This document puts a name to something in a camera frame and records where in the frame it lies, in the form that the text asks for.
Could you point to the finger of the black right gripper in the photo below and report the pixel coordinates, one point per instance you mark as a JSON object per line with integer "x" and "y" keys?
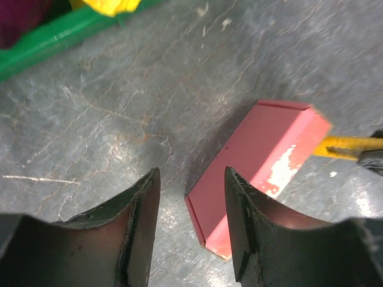
{"x": 370, "y": 157}

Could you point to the purple onion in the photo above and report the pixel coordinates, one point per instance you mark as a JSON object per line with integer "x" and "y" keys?
{"x": 19, "y": 17}

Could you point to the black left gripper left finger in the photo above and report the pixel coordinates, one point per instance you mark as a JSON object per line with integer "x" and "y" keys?
{"x": 108, "y": 245}

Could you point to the pink express box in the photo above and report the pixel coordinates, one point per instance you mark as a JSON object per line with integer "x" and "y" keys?
{"x": 268, "y": 147}

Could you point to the green plastic crate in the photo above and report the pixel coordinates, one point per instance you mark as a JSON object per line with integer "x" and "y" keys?
{"x": 57, "y": 35}

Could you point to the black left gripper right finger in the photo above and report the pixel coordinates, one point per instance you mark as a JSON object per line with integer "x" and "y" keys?
{"x": 274, "y": 245}

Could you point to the yellow napa cabbage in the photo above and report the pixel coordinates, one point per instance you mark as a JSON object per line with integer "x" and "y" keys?
{"x": 109, "y": 8}

